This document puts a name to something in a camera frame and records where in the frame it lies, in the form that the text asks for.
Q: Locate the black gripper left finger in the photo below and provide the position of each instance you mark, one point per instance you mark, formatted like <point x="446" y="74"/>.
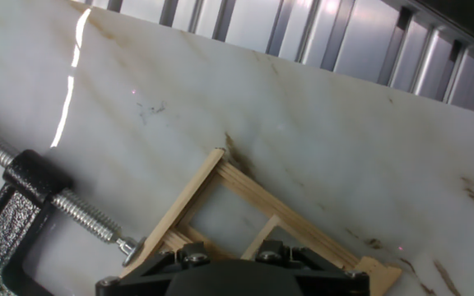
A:
<point x="138" y="279"/>

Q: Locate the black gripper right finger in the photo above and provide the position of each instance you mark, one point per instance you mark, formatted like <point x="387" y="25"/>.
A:
<point x="331" y="279"/>

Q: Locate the wooden sliding window model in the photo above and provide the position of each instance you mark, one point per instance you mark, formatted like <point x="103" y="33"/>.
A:
<point x="261" y="197"/>

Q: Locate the white marble pattern board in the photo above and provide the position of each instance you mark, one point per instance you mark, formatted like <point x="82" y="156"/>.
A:
<point x="344" y="144"/>

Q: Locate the black C-clamp with steel screw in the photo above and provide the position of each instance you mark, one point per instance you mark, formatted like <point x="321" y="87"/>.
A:
<point x="35" y="172"/>

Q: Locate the silver digital scale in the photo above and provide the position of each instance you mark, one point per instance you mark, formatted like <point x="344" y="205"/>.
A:
<point x="467" y="12"/>

